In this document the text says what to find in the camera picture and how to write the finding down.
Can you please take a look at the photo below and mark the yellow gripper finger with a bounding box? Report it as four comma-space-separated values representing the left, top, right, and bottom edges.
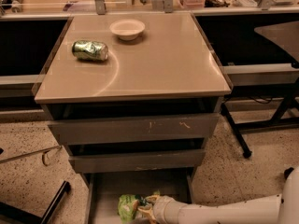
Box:
146, 195, 161, 203
137, 206, 157, 224

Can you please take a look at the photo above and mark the green rice chip bag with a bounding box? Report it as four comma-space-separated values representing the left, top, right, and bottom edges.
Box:
117, 190, 161, 224

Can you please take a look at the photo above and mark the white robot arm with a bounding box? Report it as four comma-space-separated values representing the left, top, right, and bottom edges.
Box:
138, 167, 299, 224

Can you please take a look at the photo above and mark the grey open bottom drawer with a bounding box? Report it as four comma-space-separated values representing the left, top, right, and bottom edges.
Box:
84, 169, 194, 224

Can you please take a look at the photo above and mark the grey middle drawer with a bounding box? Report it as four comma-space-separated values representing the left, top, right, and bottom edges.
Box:
69, 149, 205, 174

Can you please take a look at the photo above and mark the grey top drawer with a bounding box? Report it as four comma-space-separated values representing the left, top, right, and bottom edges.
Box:
49, 113, 219, 145

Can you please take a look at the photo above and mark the grey drawer cabinet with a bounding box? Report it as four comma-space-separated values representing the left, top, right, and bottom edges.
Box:
34, 12, 232, 179

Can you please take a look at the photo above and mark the black table leg right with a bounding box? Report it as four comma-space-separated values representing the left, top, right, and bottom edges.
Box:
221, 104, 251, 159

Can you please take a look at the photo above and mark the thin metal rod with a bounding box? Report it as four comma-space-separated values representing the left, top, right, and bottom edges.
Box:
0, 146, 62, 166

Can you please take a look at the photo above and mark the black caster wheel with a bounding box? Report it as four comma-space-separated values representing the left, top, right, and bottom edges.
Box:
284, 167, 294, 180

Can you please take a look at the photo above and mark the black stand leg left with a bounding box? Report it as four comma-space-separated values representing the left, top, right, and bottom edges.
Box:
0, 181, 71, 224

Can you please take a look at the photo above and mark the crushed green soda can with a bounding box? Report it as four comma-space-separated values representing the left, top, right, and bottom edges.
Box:
72, 40, 108, 62

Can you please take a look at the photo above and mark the white paper bowl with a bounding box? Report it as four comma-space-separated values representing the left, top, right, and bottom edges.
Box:
109, 19, 145, 41

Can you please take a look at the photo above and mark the grey side table top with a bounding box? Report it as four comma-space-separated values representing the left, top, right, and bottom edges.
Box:
254, 21, 299, 62

